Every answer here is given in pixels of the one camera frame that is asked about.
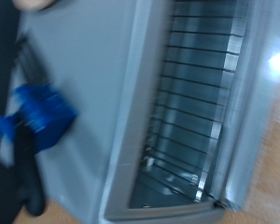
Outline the glass oven door with handle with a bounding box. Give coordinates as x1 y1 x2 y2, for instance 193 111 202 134
208 0 280 214

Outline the silver toaster oven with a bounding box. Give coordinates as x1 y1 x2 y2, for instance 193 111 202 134
8 0 272 224

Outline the small round wooden board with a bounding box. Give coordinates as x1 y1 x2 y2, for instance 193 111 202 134
12 0 59 13

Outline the wire oven rack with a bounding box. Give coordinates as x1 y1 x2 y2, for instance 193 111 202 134
143 0 250 203

